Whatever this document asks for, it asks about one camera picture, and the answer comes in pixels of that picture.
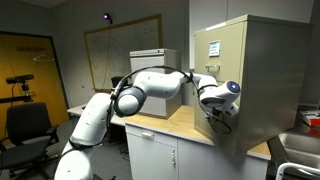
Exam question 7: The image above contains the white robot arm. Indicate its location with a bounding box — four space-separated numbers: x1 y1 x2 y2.
54 66 241 180

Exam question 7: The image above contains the grey lateral file cabinet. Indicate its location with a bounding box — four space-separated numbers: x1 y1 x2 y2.
129 49 182 119

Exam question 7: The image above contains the white base cabinet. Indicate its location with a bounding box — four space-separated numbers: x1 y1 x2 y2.
126 124 270 180

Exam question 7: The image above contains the beige top drawer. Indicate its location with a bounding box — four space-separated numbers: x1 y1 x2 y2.
195 22 247 84

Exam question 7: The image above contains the beige file cabinet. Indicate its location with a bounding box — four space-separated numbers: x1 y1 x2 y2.
194 15 312 155

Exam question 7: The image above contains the wood framed whiteboard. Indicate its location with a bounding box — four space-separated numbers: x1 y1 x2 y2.
84 15 162 92

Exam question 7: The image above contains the white paper label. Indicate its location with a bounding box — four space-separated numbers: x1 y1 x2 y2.
209 41 221 57

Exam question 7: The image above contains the orange door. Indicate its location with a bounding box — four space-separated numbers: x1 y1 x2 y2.
0 32 69 125

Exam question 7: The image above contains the steel sink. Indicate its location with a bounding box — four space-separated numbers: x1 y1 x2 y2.
267 133 320 180

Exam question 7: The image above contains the black office chair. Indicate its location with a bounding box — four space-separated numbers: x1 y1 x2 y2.
0 102 59 180

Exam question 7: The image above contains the red white box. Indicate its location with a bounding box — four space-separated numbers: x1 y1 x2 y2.
300 110 320 127

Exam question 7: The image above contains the purple lit ceiling camera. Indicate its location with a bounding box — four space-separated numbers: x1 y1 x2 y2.
103 13 113 24

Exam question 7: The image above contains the wire coat hanger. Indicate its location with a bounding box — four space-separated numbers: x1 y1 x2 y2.
33 51 54 62

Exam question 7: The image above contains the black camera on stand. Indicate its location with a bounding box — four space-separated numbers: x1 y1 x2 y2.
0 73 36 105

